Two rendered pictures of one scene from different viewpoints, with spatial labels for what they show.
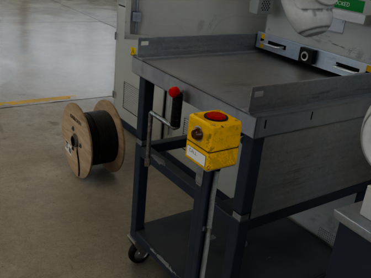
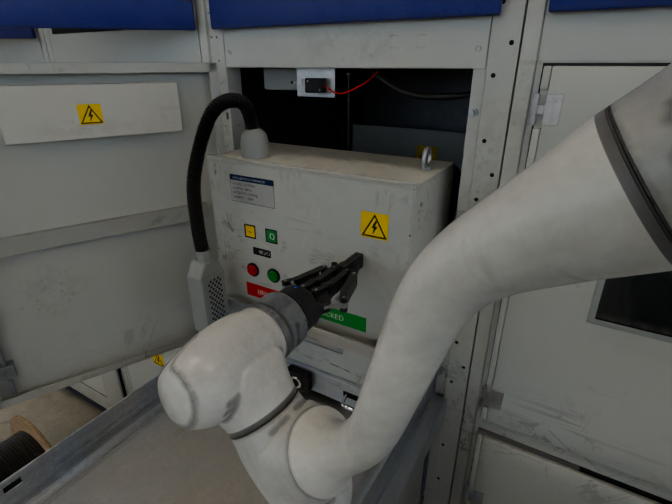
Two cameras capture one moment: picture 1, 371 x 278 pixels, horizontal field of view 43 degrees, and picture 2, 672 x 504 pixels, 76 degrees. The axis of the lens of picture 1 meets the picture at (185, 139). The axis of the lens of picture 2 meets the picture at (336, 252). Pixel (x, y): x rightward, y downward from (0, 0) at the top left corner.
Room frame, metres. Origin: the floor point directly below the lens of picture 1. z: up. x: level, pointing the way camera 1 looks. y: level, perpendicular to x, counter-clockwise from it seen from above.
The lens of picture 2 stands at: (0.84, -0.16, 1.58)
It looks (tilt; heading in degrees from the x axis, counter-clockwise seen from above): 24 degrees down; 338
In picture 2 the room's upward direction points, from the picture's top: straight up
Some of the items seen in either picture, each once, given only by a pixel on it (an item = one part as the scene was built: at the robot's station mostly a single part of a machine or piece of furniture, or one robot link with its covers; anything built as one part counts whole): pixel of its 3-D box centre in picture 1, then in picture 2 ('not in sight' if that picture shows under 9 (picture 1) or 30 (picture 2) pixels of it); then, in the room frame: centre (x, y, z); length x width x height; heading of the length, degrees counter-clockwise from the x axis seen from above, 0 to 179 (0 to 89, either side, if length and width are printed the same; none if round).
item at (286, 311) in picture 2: not in sight; (275, 325); (1.37, -0.28, 1.23); 0.09 x 0.06 x 0.09; 37
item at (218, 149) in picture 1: (212, 139); not in sight; (0.90, -0.06, 0.85); 0.08 x 0.08 x 0.10; 37
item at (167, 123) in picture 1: (162, 132); not in sight; (1.35, 0.08, 0.67); 0.17 x 0.03 x 0.30; 37
